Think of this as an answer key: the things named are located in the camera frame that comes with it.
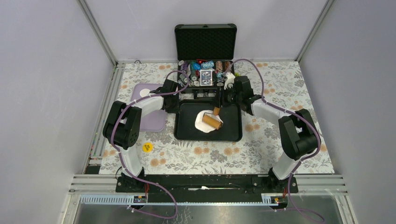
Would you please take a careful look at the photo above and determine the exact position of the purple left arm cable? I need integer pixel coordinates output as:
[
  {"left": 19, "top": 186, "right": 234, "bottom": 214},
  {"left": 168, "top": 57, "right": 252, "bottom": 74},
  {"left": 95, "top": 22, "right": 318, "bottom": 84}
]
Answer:
[{"left": 110, "top": 62, "right": 191, "bottom": 220}]

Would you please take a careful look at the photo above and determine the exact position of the wooden rolling pin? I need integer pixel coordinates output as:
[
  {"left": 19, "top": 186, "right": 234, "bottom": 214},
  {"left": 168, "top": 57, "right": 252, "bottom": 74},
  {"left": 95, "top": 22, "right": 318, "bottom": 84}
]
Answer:
[{"left": 202, "top": 107, "right": 223, "bottom": 130}]

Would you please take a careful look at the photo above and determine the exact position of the blue playing card deck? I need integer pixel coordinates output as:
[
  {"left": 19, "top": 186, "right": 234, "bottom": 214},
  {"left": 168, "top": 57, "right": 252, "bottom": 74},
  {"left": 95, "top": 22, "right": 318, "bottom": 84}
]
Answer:
[{"left": 199, "top": 70, "right": 213, "bottom": 86}]

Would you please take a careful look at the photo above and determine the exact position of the black poker chip case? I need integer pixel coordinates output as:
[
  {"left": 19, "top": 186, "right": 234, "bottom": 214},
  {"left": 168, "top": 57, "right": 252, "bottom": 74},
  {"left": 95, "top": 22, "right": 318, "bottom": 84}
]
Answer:
[{"left": 174, "top": 23, "right": 237, "bottom": 100}]

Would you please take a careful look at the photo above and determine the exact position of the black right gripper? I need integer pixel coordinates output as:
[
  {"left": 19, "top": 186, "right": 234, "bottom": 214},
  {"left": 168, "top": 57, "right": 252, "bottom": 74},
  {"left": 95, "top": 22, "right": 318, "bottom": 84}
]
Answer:
[{"left": 210, "top": 85, "right": 242, "bottom": 109}]

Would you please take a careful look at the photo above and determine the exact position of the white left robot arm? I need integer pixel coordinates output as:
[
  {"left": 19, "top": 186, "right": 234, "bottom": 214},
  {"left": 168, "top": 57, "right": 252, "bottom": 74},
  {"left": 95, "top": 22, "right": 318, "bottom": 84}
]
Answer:
[{"left": 102, "top": 79, "right": 179, "bottom": 192}]

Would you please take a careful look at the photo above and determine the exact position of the small white dough piece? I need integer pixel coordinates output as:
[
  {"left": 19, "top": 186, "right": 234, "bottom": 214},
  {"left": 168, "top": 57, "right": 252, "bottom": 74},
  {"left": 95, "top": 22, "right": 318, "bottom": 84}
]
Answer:
[{"left": 139, "top": 89, "right": 150, "bottom": 97}]

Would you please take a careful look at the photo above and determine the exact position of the white dough disc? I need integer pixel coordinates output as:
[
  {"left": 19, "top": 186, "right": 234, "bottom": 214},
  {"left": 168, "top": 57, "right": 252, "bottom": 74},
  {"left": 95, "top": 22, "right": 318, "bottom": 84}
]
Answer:
[{"left": 195, "top": 110, "right": 224, "bottom": 133}]

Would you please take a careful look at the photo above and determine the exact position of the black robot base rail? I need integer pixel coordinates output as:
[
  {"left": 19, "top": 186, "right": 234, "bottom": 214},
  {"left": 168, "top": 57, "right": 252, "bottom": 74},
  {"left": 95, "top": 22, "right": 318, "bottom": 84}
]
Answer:
[{"left": 115, "top": 174, "right": 298, "bottom": 194}]

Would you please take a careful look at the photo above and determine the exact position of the black baking tray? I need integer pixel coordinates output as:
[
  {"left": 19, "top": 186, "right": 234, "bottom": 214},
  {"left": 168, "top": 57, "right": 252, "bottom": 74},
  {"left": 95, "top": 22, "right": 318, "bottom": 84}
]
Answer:
[{"left": 174, "top": 99, "right": 243, "bottom": 142}]

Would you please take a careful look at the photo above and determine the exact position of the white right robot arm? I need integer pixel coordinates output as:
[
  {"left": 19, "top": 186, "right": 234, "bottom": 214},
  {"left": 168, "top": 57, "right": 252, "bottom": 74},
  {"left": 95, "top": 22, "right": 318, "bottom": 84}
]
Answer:
[{"left": 216, "top": 76, "right": 321, "bottom": 192}]

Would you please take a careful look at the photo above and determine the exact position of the yellow round token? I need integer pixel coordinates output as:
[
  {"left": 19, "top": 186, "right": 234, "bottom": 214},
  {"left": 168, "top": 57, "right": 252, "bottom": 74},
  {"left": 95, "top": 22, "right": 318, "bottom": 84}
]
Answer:
[{"left": 142, "top": 142, "right": 153, "bottom": 153}]

